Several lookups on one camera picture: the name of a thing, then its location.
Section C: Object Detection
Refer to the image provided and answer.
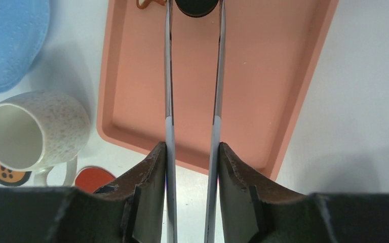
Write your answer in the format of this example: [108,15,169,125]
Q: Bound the blue three-tier cake stand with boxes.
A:
[0,0,51,93]

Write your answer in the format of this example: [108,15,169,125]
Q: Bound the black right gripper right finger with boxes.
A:
[218,142,389,242]

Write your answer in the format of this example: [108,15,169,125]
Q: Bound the orange black-rimmed coaster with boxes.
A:
[0,164,31,187]

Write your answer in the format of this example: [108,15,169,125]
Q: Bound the red apple-shaped coaster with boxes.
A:
[74,166,116,193]

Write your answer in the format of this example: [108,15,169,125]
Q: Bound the metal tongs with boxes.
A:
[164,0,226,242]

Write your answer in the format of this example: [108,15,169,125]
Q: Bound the black sandwich cookie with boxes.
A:
[175,0,219,18]

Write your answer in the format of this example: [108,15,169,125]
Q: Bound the pink rectangular tray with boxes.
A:
[97,1,338,180]

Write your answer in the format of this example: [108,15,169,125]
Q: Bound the white speckled mug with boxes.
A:
[0,91,90,186]

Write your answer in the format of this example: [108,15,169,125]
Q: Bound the star-shaped brown cookie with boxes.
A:
[136,0,167,9]

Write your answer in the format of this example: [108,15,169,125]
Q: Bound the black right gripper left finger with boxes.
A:
[0,142,167,242]

